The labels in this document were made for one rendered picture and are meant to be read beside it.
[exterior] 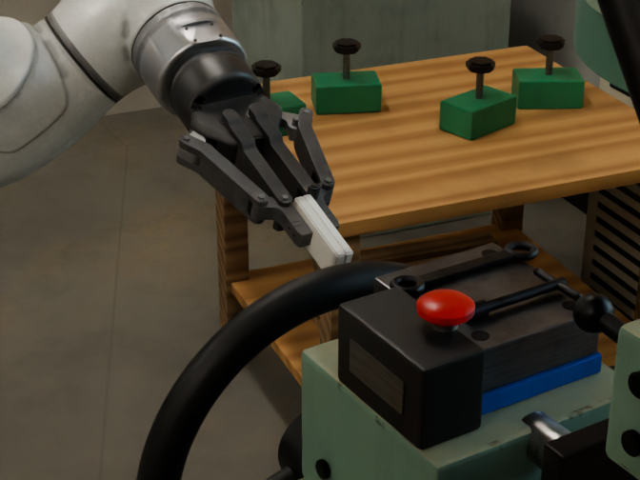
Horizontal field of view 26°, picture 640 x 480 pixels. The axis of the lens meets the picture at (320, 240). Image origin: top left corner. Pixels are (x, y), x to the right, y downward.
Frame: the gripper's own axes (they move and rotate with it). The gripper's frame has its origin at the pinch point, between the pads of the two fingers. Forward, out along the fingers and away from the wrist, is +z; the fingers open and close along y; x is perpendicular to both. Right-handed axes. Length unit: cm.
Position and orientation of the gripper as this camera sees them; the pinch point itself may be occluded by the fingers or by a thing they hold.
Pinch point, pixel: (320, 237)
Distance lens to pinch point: 109.6
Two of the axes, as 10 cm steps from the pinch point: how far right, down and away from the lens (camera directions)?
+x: -1.8, 7.1, 6.9
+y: 8.5, -2.4, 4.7
